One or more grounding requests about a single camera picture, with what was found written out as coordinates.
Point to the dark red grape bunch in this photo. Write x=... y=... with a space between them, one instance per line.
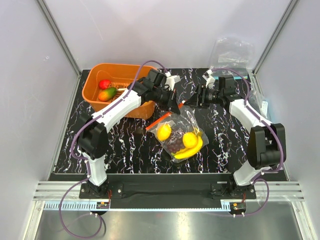
x=175 y=142

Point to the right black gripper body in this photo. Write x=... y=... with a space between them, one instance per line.
x=208 y=97

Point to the yellow lemon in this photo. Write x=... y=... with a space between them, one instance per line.
x=164 y=132

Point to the blue zip plastic bag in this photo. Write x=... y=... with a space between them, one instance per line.
x=232 y=53

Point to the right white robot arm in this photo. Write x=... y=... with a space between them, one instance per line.
x=266 y=148

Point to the red apple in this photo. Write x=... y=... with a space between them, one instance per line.
x=104 y=84

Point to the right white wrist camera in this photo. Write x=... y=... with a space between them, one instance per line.
x=209 y=79

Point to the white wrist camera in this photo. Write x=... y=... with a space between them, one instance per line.
x=209 y=79
x=171 y=80

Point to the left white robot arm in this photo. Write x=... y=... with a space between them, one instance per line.
x=92 y=138

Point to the orange green mango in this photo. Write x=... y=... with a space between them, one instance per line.
x=107 y=94

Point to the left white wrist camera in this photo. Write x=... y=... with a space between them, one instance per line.
x=171 y=80

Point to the yellow banana bunch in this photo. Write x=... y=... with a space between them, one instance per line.
x=189 y=152

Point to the yellow pear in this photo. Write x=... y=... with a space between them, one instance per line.
x=189 y=140

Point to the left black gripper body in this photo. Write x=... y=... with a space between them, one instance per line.
x=162 y=97

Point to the clear plastic bag right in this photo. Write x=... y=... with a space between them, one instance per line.
x=259 y=102

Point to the red zip clear bag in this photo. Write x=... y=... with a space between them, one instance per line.
x=185 y=121

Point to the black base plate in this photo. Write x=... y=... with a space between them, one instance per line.
x=167 y=191

